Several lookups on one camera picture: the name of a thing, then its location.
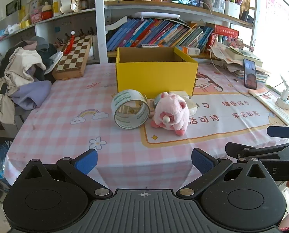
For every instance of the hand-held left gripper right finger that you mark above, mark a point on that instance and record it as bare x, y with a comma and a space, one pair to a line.
202, 162

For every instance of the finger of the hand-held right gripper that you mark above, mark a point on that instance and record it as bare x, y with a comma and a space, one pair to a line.
236, 149
280, 131

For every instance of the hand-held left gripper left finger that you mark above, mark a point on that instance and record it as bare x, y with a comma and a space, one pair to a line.
86, 162

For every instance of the pink plush pig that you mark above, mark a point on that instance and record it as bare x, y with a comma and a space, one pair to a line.
171, 106

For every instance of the clear packing tape roll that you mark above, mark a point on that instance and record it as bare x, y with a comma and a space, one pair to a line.
121, 95

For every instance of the grey and purple toy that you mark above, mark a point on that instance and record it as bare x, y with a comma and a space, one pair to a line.
156, 101

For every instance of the pink utility knife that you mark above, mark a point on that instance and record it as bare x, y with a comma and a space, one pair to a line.
148, 101

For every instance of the yellow cardboard box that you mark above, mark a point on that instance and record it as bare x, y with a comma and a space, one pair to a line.
154, 77

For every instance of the white power strip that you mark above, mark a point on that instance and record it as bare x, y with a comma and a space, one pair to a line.
288, 105

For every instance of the white plug adapter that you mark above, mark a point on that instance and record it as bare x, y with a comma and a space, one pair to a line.
285, 95

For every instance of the pink checked printed tablecloth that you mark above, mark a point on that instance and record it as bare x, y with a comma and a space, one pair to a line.
62, 126

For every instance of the person's pink fuzzy clothing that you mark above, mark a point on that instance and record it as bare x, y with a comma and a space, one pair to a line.
288, 224

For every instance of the white charger block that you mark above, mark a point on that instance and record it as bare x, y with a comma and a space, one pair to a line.
191, 107

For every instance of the cream rectangular box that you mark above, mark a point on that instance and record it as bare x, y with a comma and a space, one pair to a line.
179, 94

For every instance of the lilac garment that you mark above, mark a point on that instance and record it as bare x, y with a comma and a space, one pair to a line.
33, 94

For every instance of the stack of papers and books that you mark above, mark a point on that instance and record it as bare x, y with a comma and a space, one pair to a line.
234, 58

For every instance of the wooden chessboard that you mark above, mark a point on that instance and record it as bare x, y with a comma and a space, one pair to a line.
71, 60

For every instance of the orange and white carton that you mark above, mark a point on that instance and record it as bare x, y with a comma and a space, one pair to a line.
188, 51

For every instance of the black garment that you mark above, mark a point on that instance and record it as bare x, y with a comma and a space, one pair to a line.
48, 53

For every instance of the cream garment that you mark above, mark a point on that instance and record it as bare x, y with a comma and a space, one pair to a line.
18, 68

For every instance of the red stick toy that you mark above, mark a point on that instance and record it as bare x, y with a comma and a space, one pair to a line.
69, 46

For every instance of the grey garment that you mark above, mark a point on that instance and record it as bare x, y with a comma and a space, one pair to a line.
39, 40

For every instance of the white pen holder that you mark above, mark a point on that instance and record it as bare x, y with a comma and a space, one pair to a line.
232, 9

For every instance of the white bookshelf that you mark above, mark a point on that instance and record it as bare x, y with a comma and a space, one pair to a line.
99, 29

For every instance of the row of colourful children's books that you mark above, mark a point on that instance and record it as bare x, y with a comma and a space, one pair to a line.
154, 32

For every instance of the white flat lamp head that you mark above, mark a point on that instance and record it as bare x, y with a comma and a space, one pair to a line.
154, 15

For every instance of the red and white doll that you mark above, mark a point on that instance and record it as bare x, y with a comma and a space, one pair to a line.
47, 12

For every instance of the black picture frame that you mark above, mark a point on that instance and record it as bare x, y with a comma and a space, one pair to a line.
12, 6

